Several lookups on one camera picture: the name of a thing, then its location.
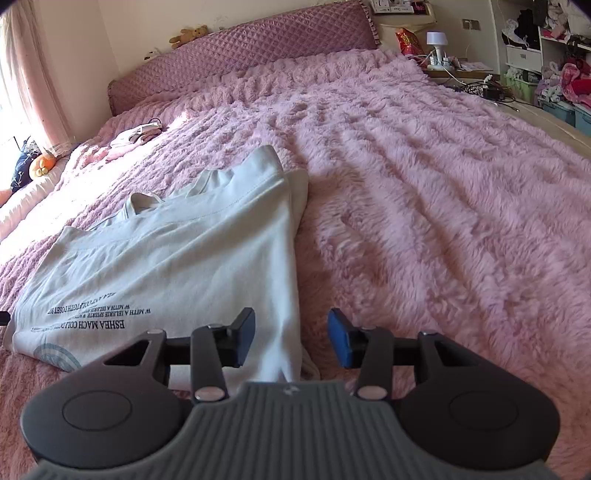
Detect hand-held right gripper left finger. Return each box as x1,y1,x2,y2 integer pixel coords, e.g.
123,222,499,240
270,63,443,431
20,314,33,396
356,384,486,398
104,308,256,402

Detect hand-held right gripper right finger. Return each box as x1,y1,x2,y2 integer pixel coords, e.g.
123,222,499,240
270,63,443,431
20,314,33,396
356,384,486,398
328,308,467,398

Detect white printed sweatshirt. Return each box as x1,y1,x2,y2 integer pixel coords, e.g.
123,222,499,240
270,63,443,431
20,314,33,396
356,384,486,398
2,145,320,385

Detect folded pink clothes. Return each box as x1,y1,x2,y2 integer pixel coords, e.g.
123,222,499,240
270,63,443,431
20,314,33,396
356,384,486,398
108,122,162,160

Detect pile of pink clothes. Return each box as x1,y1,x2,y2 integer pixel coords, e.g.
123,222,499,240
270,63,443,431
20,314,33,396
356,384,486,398
538,60,591,112

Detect pink fluffy blanket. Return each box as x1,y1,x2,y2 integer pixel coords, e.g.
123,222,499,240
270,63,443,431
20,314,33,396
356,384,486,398
0,48,591,462

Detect orange plush toy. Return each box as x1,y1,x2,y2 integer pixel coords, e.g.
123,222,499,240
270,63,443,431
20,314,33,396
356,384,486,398
28,154,57,180

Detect navy patterned pillow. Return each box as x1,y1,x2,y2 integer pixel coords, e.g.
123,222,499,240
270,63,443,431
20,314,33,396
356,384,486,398
10,138,38,192

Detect pink quilted headboard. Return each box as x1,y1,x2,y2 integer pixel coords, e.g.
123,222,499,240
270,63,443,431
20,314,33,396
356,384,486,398
107,0,382,116

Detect red snack bag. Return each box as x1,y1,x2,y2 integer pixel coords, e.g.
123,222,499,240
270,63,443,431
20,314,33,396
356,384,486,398
394,28,423,57

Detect brown teddy bear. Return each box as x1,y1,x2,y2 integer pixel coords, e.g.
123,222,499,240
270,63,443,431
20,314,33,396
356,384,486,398
168,26,208,49

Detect white table lamp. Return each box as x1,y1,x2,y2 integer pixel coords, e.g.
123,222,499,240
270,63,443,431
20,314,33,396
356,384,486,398
426,31,445,65

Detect green storage box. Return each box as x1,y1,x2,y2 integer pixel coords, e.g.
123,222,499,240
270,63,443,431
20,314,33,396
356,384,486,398
505,69,539,103

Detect blue storage box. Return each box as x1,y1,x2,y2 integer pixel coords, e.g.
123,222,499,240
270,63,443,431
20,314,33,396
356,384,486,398
538,99,591,136

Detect headboard shelf with small bottles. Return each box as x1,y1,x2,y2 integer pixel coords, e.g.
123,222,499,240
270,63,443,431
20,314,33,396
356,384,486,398
369,0,437,26

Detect pink curtain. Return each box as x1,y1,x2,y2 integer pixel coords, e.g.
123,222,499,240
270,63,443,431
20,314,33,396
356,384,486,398
0,0,77,160

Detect white open wardrobe shelf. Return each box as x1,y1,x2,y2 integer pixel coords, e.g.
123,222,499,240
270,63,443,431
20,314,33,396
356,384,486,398
492,0,591,134

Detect tangle of black cables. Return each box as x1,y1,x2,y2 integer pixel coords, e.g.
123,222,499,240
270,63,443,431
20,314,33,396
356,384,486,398
455,76,513,101

